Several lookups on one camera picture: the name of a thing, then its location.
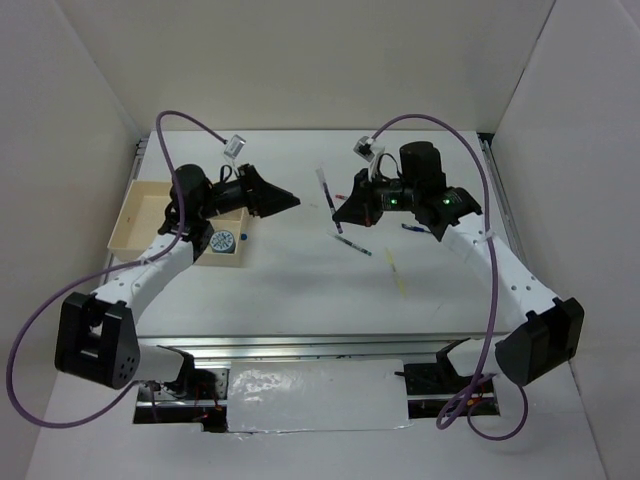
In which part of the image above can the blue ballpoint pen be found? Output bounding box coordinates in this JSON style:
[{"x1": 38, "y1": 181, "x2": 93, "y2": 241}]
[{"x1": 401, "y1": 223, "x2": 431, "y2": 234}]

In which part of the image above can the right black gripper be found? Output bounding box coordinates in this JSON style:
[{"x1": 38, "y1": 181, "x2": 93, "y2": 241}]
[{"x1": 334, "y1": 165, "x2": 420, "y2": 226}]

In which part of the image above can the green gel pen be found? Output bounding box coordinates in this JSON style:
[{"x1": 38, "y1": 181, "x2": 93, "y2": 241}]
[{"x1": 326, "y1": 231, "x2": 373, "y2": 257}]

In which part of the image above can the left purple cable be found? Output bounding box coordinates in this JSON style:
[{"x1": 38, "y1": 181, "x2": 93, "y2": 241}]
[{"x1": 5, "y1": 109, "x2": 231, "y2": 429}]

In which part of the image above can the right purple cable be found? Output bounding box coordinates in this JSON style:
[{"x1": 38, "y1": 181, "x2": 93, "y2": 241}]
[{"x1": 372, "y1": 113, "x2": 530, "y2": 441}]

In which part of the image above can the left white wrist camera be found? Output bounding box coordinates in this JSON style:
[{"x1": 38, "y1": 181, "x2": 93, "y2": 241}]
[{"x1": 223, "y1": 134, "x2": 246, "y2": 160}]

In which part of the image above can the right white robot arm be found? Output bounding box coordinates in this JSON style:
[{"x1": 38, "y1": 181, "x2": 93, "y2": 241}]
[{"x1": 333, "y1": 137, "x2": 585, "y2": 386}]

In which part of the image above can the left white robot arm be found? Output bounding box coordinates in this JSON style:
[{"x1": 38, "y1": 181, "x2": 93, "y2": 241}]
[{"x1": 54, "y1": 164, "x2": 300, "y2": 399}]

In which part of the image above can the purple gel pen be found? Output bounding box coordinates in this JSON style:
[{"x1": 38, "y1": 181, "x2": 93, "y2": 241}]
[{"x1": 315, "y1": 168, "x2": 343, "y2": 234}]

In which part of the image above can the purple cable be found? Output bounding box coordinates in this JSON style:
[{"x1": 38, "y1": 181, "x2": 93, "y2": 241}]
[
  {"x1": 5, "y1": 109, "x2": 231, "y2": 429},
  {"x1": 372, "y1": 113, "x2": 530, "y2": 441}
]

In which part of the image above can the beige wooden organizer tray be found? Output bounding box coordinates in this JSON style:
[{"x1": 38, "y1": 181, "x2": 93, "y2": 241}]
[{"x1": 108, "y1": 180, "x2": 250, "y2": 267}]

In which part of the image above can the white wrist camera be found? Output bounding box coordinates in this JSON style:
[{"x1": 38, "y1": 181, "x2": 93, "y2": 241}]
[
  {"x1": 223, "y1": 134, "x2": 246, "y2": 160},
  {"x1": 353, "y1": 136, "x2": 385, "y2": 163}
]

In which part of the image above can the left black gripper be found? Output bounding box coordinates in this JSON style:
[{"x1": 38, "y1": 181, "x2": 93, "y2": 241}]
[{"x1": 197, "y1": 163, "x2": 299, "y2": 220}]

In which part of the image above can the white cover plate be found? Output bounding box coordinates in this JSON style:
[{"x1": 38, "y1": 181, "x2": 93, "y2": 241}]
[{"x1": 227, "y1": 359, "x2": 411, "y2": 433}]

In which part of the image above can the aluminium front rail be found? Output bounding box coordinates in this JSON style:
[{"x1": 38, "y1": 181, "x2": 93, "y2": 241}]
[{"x1": 139, "y1": 333, "x2": 468, "y2": 363}]

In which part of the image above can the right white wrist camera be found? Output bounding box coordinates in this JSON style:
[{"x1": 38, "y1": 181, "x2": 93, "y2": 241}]
[{"x1": 353, "y1": 136, "x2": 385, "y2": 163}]

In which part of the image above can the yellow gel pen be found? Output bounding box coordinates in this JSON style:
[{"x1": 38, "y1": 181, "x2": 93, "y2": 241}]
[{"x1": 385, "y1": 248, "x2": 406, "y2": 298}]

